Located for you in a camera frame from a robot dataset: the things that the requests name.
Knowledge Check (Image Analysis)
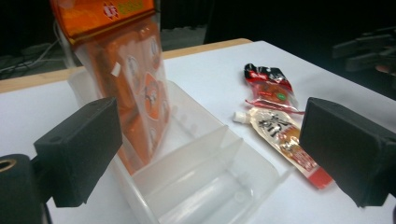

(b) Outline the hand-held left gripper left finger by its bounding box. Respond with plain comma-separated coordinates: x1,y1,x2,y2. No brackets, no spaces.
33,96,124,209

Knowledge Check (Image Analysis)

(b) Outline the white metal stand frame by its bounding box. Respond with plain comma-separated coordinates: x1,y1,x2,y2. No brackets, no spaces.
54,21,78,68

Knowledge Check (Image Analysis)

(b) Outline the orange seasoning packet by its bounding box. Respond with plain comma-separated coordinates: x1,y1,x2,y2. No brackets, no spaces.
49,0,172,175

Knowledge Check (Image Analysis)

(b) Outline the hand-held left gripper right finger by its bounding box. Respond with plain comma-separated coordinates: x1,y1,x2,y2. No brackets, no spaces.
298,96,396,209

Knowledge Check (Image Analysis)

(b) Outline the beige spout sauce pouch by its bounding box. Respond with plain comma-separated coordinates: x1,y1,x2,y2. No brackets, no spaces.
233,106,334,189

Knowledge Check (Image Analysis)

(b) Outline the translucent plastic storage container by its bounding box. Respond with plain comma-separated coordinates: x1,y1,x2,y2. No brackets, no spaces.
67,66,295,224

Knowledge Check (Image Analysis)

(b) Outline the bundle of floor cables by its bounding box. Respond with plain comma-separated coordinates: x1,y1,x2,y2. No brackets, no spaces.
0,36,64,76

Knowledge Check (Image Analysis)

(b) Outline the black and red seasoning packet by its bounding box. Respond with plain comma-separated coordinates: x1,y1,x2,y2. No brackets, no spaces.
243,63,304,116

